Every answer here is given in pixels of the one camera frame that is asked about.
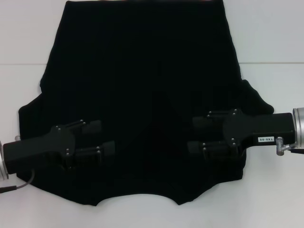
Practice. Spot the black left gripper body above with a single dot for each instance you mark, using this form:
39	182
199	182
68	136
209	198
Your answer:
35	152

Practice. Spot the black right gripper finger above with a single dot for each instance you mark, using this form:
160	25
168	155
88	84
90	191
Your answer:
206	122
218	150

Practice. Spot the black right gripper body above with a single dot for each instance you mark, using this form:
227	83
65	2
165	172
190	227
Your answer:
261	128

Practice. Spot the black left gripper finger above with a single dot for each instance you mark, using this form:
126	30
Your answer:
91	127
95	154

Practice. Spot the black shirt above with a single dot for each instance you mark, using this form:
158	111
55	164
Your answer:
142	71

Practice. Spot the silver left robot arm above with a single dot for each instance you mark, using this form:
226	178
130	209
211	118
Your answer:
2	164

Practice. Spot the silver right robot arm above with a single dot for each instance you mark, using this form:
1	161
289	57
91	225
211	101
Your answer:
299	127

